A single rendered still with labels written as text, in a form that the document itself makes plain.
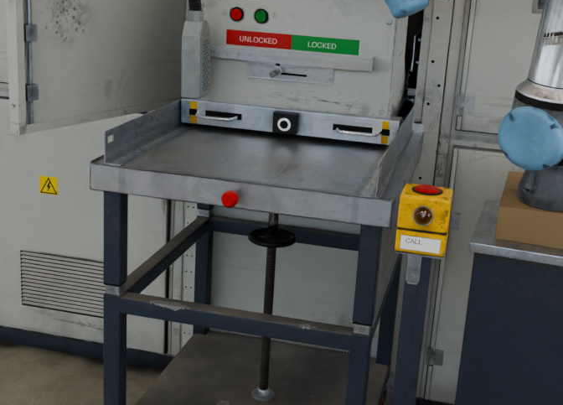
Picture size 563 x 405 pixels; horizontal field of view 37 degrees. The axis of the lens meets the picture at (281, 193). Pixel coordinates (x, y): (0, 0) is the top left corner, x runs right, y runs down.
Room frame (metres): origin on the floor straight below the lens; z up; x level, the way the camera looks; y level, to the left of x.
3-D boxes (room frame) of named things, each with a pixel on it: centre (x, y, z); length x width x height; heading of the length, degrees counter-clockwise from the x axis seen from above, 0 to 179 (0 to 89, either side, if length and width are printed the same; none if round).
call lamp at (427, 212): (1.27, -0.22, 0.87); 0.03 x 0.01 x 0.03; 77
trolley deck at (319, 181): (1.92, 0.02, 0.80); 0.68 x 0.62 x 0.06; 167
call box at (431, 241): (1.32, -0.24, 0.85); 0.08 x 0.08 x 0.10; 77
